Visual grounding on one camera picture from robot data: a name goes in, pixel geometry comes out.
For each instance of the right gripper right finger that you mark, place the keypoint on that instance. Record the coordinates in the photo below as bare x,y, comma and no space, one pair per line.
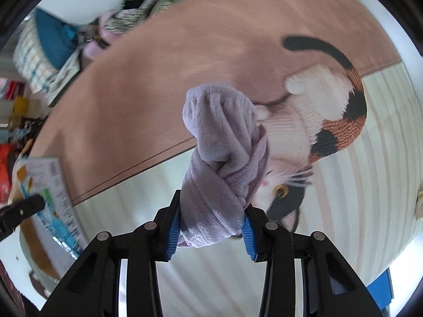
270,243

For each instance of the cardboard box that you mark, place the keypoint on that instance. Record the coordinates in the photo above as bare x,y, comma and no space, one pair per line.
54,236

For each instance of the red plastic bag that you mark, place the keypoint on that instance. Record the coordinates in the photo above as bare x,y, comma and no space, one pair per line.
7,150

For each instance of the plaid blue pillow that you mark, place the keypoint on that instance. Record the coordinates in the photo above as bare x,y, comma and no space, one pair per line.
47,54

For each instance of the lilac towel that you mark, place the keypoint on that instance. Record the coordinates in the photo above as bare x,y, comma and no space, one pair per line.
227,166

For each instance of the pink suitcase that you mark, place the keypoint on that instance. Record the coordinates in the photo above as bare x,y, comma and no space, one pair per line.
97,37

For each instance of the patterned tote bag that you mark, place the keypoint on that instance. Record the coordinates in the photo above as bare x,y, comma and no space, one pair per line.
129,13

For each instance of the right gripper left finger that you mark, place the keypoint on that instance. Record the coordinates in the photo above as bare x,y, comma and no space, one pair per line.
154,241

